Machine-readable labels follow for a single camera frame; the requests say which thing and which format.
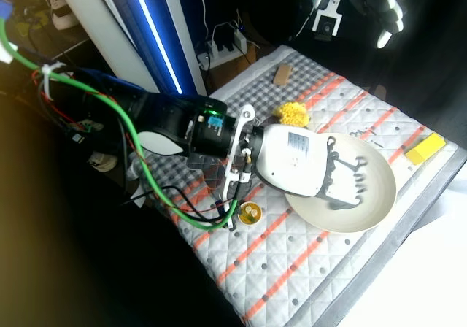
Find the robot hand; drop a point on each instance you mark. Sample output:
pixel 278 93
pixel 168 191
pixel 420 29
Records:
pixel 288 159
pixel 390 9

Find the small brown cork block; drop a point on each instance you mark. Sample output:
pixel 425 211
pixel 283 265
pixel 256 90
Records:
pixel 283 74

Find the cream round plate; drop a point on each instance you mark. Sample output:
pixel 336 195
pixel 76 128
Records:
pixel 379 192

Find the yellow toy corn piece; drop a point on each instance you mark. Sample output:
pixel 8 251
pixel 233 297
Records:
pixel 292 114

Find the grey checked quilt orange stripes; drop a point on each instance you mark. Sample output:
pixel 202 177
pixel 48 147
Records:
pixel 292 261

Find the white power strip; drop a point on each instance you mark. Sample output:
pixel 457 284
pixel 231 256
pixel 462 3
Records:
pixel 222 55

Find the white power adapter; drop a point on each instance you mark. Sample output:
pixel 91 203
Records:
pixel 239 38

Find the yellow rectangular block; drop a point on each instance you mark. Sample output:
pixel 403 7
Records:
pixel 425 149

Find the beige shoe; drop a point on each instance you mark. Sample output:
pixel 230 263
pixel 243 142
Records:
pixel 104 162

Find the white pillar with blue light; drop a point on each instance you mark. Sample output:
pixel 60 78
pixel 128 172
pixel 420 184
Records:
pixel 109 31

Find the white sneaker with black sole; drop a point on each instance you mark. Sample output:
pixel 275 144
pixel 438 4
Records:
pixel 60 9

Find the blue connector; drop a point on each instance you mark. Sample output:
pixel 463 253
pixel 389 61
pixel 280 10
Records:
pixel 4 9

